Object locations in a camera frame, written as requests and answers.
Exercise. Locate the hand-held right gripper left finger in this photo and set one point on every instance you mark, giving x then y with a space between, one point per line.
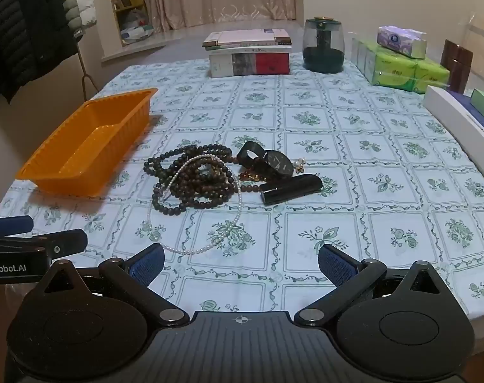
148 265

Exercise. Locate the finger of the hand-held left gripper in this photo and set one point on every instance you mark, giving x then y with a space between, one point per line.
14 224
66 241

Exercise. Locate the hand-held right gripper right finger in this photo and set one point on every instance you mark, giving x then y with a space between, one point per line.
334 265

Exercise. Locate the black lipstick tube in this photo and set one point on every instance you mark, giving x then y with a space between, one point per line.
289 189

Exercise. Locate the orange plastic tray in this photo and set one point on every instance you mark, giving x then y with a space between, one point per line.
86 143

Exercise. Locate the small gold earring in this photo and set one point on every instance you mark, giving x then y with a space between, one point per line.
298 164

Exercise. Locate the black wristwatch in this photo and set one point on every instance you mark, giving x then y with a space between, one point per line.
275 163

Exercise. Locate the floral checked tablecloth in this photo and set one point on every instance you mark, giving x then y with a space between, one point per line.
345 215

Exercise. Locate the gold metal coat rack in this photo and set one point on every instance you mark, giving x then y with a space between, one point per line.
83 75

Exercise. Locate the long white box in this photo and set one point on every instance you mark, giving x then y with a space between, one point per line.
445 105

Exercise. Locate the black down jacket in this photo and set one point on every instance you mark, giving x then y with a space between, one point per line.
22 28

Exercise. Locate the green tissue pack bundle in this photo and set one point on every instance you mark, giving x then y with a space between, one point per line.
393 68

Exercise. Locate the dark blue box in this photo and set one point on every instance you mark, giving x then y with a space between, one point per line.
475 113

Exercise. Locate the dark green glass jar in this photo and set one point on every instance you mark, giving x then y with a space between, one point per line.
321 58

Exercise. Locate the white and red box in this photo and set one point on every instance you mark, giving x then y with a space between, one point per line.
226 64

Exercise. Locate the white plastic bag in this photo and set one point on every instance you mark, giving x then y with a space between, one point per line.
136 24

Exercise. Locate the white grey down jacket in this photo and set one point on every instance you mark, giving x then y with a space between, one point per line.
80 4

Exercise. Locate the brown wooden canister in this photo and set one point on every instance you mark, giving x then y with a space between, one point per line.
457 68

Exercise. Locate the purple tissue pack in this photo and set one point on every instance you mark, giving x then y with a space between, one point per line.
397 40

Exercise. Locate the thin white book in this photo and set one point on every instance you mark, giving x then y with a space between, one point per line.
242 49

